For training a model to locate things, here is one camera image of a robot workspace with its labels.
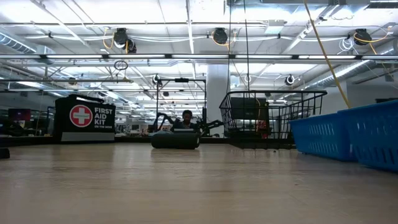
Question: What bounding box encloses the black bandage roll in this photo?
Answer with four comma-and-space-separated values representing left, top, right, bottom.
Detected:
150, 130, 200, 150

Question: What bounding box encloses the person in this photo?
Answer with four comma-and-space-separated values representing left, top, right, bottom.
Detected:
169, 109, 201, 133

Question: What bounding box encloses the white building column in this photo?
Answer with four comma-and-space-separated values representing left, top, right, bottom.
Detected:
206, 63, 230, 138

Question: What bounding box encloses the black monitor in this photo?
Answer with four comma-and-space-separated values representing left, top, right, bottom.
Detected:
229, 97, 269, 121

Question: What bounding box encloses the long ceiling light bar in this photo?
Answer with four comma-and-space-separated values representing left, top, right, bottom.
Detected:
0, 54, 398, 60

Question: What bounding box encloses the red object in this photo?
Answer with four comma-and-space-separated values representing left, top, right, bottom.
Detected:
256, 120, 269, 139

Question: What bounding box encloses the black first aid kit bag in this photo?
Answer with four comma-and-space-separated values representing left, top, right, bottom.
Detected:
53, 94, 117, 143

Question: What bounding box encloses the blue plastic slotted basket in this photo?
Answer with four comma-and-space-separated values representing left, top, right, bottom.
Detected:
337, 99, 398, 173
289, 112, 358, 162

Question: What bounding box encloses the dark red monitor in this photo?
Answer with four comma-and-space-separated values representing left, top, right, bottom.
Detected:
7, 108, 32, 122

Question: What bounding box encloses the black background station frame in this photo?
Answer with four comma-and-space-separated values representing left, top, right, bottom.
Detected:
155, 78, 208, 126

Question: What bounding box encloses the black wire basket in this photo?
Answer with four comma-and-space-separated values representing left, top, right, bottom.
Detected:
219, 90, 328, 151

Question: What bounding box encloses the black hanging cable loop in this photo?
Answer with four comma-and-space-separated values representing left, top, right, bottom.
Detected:
113, 60, 129, 72

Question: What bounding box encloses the yellow cable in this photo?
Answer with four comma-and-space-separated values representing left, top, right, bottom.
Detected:
303, 0, 351, 109

